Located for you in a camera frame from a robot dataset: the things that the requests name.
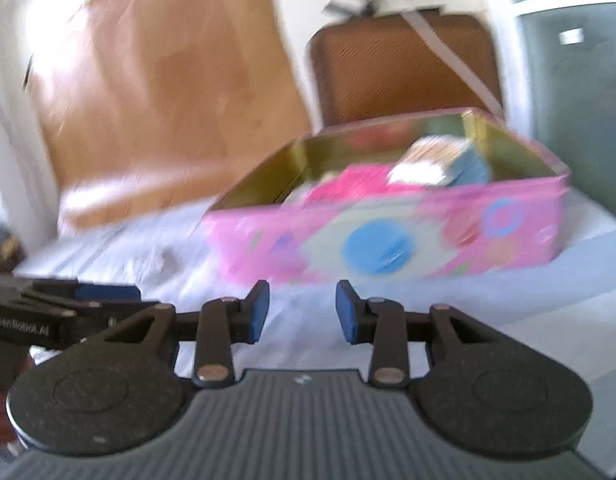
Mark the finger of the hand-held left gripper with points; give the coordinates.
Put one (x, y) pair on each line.
(108, 293)

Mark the cotton swab pack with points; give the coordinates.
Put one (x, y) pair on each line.
(427, 155)

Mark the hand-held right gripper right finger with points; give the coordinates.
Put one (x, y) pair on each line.
(348, 312)

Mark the pink tin box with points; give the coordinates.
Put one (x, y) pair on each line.
(387, 250)

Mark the wooden board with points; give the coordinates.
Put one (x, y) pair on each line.
(163, 85)

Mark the pink towel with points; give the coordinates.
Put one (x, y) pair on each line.
(353, 180)

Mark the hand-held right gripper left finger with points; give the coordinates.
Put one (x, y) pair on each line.
(258, 312)

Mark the frosted glass sliding door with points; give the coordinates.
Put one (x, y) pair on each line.
(577, 85)

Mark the blue and white packet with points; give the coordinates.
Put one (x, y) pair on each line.
(467, 167)

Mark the striped bedsheet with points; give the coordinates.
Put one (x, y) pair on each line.
(487, 300)

